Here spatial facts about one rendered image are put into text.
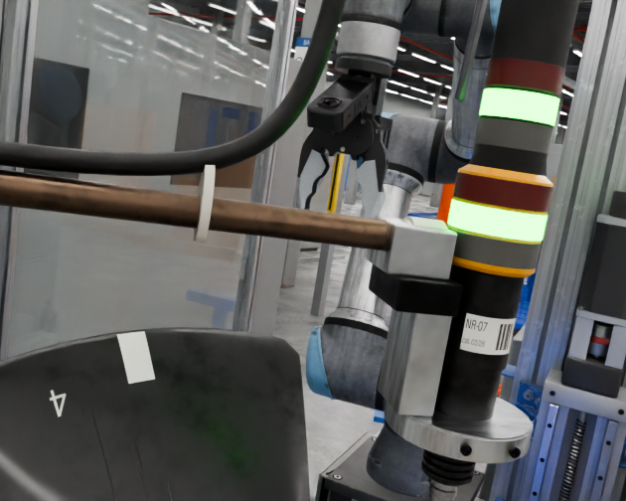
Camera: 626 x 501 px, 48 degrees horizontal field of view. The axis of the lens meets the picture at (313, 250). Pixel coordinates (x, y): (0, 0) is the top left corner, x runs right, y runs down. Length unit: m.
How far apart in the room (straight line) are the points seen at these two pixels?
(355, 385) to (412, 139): 0.45
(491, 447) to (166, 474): 0.18
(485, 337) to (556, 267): 0.97
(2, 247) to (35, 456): 0.68
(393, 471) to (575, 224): 0.51
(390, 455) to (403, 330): 0.89
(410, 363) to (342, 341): 0.87
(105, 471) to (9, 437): 0.05
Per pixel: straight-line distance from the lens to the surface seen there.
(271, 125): 0.30
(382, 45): 0.88
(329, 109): 0.81
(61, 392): 0.43
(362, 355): 1.18
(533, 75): 0.32
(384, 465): 1.22
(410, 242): 0.31
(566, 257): 1.28
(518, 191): 0.32
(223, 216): 0.29
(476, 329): 0.33
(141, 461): 0.42
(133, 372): 0.44
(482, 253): 0.32
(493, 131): 0.32
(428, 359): 0.32
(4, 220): 1.07
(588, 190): 1.27
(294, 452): 0.45
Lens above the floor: 1.58
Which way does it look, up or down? 9 degrees down
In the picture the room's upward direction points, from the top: 9 degrees clockwise
